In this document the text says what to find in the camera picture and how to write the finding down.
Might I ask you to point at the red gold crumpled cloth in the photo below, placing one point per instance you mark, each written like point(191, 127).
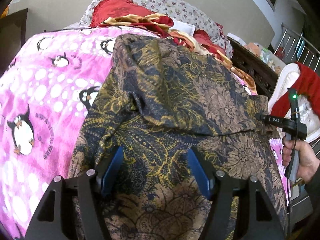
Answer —
point(160, 25)

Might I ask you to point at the person's right hand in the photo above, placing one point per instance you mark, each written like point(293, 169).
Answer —
point(308, 162)

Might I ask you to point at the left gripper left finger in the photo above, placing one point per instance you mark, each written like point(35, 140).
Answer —
point(75, 205)

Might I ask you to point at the white small pillow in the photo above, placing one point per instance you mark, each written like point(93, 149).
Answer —
point(184, 27)

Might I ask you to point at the metal railing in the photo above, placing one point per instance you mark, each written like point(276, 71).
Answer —
point(294, 47)

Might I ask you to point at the pink penguin blanket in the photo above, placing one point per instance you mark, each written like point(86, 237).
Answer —
point(46, 93)

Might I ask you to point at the dark wooden cabinet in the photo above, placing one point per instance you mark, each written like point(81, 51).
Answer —
point(13, 28)

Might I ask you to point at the red cloth on chair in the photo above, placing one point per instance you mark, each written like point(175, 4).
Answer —
point(307, 85)

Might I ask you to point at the red frilled pillow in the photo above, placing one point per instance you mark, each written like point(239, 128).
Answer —
point(116, 8)

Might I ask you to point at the brown floral patterned garment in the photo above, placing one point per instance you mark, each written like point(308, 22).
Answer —
point(158, 101)

